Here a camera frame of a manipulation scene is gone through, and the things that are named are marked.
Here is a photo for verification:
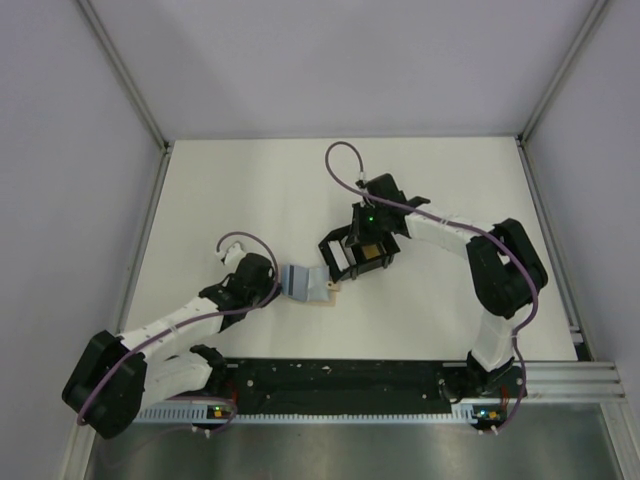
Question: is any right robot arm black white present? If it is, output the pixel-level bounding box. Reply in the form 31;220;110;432
347;173;548;396

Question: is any white magnetic stripe card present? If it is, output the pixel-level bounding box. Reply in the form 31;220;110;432
281;264;309;302

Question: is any grey slotted cable duct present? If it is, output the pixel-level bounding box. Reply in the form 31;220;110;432
134;402;498;425

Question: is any aluminium corner post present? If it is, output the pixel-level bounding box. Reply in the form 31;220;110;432
73;0;170;152
517;0;614;145

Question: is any black card holder box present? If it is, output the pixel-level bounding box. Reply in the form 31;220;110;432
318;226;400;283

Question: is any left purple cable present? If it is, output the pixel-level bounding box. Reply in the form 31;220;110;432
75;230;282;436

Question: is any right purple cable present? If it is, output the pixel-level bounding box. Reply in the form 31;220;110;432
324;141;541;434

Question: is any beige card stack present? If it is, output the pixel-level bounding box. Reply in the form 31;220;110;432
296;266;339;305

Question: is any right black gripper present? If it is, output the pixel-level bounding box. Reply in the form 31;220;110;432
346;202;388;248

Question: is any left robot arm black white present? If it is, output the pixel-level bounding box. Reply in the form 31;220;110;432
62;253;279;440

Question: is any aluminium frame rail front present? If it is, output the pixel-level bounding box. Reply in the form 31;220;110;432
525;362;626;403

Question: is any right aluminium corner post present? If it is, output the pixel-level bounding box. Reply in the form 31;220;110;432
517;0;614;145

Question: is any purple cable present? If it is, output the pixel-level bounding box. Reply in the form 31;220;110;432
324;141;541;434
75;230;282;436

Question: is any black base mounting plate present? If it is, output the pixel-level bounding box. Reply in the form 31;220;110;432
178;358;526;416

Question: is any left aluminium corner post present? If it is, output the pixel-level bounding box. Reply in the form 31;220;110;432
73;0;170;152

